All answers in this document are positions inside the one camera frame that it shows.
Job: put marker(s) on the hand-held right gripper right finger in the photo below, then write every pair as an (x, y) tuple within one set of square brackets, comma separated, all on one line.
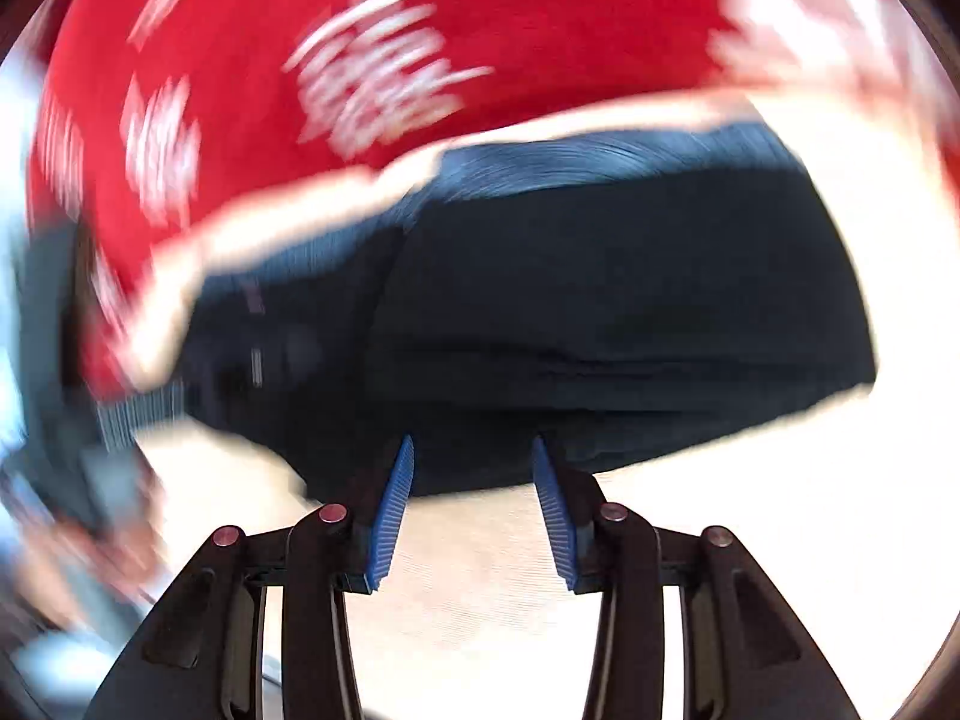
[(556, 525)]

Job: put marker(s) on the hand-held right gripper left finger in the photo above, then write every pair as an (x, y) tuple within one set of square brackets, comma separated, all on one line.
[(390, 525)]

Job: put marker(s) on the black pants with blue trim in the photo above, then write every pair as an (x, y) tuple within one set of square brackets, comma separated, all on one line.
[(600, 300)]

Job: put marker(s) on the cream quilted blanket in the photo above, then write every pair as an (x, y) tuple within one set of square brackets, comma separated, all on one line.
[(750, 540)]

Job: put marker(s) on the red printed bedsheet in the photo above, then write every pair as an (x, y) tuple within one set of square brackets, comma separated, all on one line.
[(525, 30)]

